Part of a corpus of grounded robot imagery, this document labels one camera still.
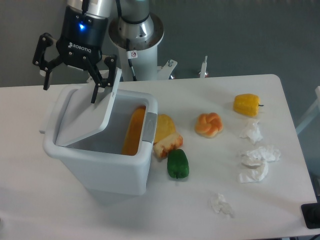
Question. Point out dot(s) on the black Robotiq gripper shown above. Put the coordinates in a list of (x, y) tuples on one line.
[(79, 46)]

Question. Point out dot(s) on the white trash can lid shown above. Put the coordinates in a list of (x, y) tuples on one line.
[(82, 118)]

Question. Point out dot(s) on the white trash can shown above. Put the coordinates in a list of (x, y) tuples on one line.
[(117, 159)]

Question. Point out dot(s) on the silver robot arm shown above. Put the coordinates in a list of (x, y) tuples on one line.
[(138, 12)]

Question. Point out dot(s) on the yellow toast slice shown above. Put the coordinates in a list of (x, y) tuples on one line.
[(165, 127)]

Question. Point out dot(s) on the small bread loaf piece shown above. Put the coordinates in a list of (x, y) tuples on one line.
[(169, 143)]

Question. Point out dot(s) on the orange knotted bread roll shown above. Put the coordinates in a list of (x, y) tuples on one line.
[(208, 125)]

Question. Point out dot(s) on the green bell pepper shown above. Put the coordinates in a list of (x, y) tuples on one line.
[(178, 164)]

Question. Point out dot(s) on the yellow bell pepper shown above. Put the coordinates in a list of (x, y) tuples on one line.
[(247, 104)]

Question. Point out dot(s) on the crumpled white tissue upper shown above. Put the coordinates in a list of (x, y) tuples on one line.
[(252, 131)]

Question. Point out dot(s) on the crumpled white tissue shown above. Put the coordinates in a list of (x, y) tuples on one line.
[(252, 175), (252, 131), (219, 205), (260, 155)]

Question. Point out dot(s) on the crumpled white tissue front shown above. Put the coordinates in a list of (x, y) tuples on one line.
[(219, 205)]

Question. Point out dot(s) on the crumpled white tissue lower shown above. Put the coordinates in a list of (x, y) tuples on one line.
[(252, 175)]

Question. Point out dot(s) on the crumpled white tissue middle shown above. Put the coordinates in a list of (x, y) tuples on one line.
[(260, 155)]

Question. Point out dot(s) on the black device at edge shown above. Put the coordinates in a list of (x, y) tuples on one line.
[(311, 215)]

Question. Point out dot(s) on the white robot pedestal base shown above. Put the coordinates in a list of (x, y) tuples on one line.
[(137, 46)]

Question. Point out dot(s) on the white upright post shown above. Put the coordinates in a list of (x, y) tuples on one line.
[(203, 71)]

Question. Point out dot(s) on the white table leg frame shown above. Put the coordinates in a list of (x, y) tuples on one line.
[(310, 113)]

